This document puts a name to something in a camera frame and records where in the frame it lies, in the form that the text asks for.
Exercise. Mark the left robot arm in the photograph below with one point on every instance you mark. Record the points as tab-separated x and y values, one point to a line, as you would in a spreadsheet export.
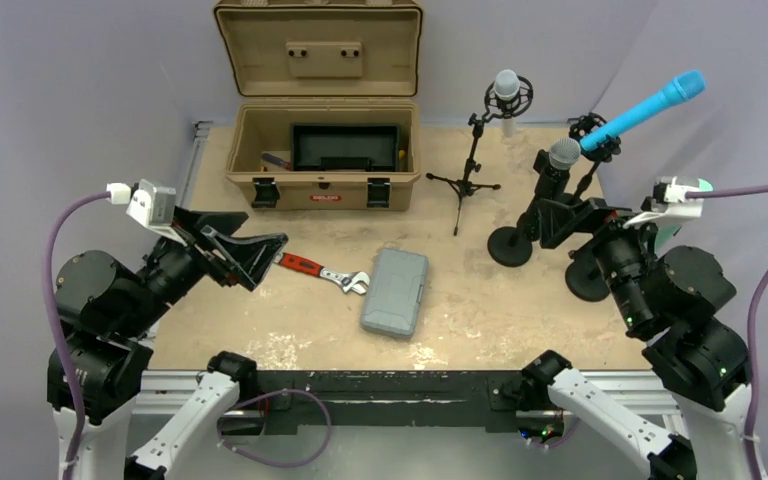
99	313

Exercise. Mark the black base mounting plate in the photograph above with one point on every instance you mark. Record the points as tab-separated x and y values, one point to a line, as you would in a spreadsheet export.
497	401

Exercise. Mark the black stand holding blue microphone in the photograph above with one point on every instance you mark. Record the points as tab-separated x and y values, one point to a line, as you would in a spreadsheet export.
603	152

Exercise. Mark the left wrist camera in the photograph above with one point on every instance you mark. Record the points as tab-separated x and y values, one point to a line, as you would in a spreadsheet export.
153	207

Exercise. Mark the screwdriver in toolbox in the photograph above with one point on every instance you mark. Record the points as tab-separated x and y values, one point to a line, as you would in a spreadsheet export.
271	161

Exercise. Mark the grey plastic case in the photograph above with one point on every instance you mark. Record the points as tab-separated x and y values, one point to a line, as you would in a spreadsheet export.
392	302

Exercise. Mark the black microphone silver grille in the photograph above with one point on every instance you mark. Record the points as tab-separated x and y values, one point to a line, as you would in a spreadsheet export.
553	166

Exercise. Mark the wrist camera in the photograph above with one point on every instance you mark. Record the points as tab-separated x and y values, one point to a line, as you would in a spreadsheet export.
153	207
647	216

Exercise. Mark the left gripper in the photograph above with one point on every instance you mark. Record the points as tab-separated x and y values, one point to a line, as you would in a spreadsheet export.
247	256

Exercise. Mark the white microphone grey grille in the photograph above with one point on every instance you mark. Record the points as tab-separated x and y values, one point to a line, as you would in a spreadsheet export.
506	89

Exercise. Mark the mint green microphone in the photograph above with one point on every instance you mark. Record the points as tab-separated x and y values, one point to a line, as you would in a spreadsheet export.
675	209

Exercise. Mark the black stand holding green microphone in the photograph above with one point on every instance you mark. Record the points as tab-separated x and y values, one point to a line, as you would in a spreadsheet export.
583	277

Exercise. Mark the red handled adjustable wrench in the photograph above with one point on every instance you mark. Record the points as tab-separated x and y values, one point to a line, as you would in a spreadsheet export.
357	282

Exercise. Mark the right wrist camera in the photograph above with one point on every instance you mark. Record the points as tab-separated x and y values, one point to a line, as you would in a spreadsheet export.
647	216

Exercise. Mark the black round-base clip stand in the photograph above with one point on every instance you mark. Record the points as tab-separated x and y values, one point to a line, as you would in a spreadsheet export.
512	246

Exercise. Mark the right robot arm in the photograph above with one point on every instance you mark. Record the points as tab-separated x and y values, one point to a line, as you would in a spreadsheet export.
669	302

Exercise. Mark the blue microphone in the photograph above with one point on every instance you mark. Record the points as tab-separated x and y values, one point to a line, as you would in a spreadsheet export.
679	90

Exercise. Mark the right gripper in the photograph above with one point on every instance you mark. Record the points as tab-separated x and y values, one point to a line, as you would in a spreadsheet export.
555	218

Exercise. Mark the black tray in toolbox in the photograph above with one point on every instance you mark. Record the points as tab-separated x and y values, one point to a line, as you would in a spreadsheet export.
357	147

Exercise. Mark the tan open toolbox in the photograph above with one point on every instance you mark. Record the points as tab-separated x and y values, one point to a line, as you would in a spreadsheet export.
321	62

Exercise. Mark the black tripod shock-mount stand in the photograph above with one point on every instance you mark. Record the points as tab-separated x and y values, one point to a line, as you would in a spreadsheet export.
464	187

